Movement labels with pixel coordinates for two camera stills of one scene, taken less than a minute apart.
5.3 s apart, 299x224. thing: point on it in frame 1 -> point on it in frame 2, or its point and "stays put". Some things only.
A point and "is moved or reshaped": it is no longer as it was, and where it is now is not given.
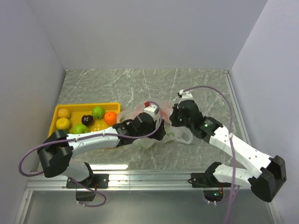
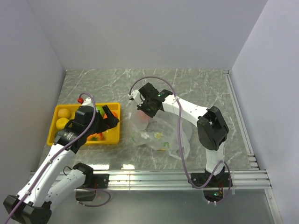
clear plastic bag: [181, 134] is moved or reshaped
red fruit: [164, 115] is moved or reshaped
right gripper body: [178, 120] -> [146, 107]
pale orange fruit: [64, 113] stays put
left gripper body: [151, 129] -> [97, 126]
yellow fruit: [62, 123] stays put
